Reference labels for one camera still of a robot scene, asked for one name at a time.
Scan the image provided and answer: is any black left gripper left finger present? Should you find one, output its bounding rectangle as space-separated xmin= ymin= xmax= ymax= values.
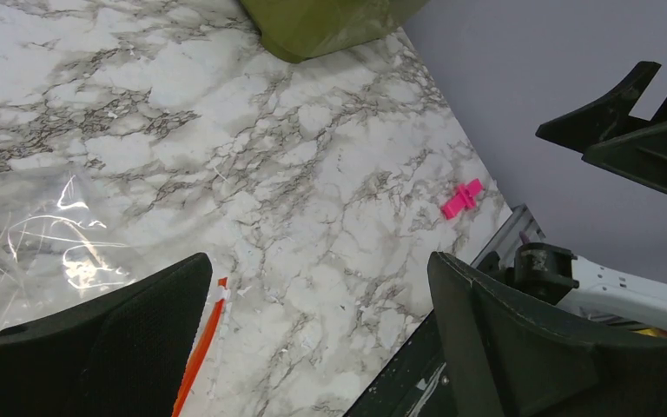
xmin=0 ymin=253 xmax=212 ymax=416

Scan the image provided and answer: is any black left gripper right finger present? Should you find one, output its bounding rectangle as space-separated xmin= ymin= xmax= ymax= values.
xmin=427 ymin=252 xmax=667 ymax=416

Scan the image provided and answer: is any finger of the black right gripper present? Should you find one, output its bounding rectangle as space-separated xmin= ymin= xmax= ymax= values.
xmin=536 ymin=61 xmax=667 ymax=195

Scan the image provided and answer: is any clear zip bag orange zipper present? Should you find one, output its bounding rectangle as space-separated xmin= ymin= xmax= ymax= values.
xmin=0 ymin=166 xmax=226 ymax=416

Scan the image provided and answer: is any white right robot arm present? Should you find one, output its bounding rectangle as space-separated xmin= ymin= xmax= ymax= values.
xmin=476 ymin=61 xmax=667 ymax=331

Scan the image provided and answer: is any pink plastic clip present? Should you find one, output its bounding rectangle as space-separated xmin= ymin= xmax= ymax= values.
xmin=441 ymin=179 xmax=484 ymax=220

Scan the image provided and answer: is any green plastic bin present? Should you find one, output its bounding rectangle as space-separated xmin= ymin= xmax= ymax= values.
xmin=241 ymin=0 xmax=427 ymax=63

